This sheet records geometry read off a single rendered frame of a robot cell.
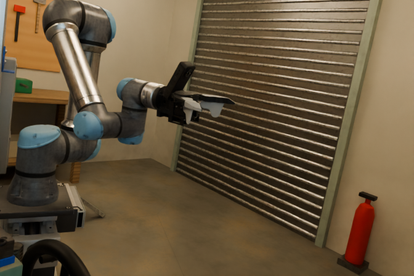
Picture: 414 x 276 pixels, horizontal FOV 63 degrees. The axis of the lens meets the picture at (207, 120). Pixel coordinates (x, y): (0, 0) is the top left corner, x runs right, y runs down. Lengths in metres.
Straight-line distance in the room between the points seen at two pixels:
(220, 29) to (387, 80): 1.90
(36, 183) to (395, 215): 2.56
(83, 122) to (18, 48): 3.02
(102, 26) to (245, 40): 2.70
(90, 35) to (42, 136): 0.35
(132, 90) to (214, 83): 3.00
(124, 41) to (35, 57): 1.05
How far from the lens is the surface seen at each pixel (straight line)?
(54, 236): 1.12
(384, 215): 3.09
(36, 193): 1.19
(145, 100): 0.97
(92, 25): 1.18
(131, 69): 4.47
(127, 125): 0.99
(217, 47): 4.02
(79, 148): 1.22
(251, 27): 3.73
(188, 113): 0.83
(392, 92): 3.01
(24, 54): 3.93
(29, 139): 1.15
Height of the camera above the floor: 1.30
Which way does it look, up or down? 8 degrees down
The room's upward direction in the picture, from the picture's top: 10 degrees clockwise
